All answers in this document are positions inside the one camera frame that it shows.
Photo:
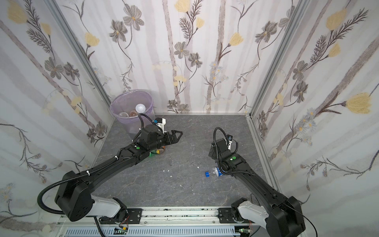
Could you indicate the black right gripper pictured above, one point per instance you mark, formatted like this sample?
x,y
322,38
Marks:
x,y
213,151

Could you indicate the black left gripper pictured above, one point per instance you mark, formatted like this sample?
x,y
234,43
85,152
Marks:
x,y
169,138

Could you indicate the blue cap water bottle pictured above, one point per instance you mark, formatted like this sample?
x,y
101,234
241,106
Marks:
x,y
214,172

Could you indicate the white bottle red cap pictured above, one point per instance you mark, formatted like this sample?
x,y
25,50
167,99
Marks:
x,y
140,108

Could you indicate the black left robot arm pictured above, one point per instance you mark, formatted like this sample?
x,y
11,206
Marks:
x,y
72,196

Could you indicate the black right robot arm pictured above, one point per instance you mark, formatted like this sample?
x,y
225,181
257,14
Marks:
x,y
260,189

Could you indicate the purple lined mesh trash bin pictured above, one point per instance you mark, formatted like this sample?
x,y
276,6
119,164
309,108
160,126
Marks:
x,y
123,109

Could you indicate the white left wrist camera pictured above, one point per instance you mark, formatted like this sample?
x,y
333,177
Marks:
x,y
160,122

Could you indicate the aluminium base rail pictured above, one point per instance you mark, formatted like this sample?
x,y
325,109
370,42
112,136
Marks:
x,y
237,214

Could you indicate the white cable duct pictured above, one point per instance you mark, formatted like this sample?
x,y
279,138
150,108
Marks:
x,y
186,231

